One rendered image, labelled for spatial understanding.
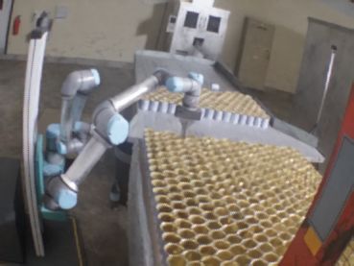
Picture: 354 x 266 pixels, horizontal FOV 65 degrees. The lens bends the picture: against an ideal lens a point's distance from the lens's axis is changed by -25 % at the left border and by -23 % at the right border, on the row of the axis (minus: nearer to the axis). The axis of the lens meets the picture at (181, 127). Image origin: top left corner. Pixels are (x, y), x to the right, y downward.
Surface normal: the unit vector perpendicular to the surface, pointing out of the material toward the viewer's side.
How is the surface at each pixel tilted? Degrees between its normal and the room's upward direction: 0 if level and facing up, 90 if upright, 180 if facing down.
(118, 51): 90
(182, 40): 90
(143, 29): 90
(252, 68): 90
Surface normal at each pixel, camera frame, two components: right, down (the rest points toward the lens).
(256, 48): 0.14, 0.39
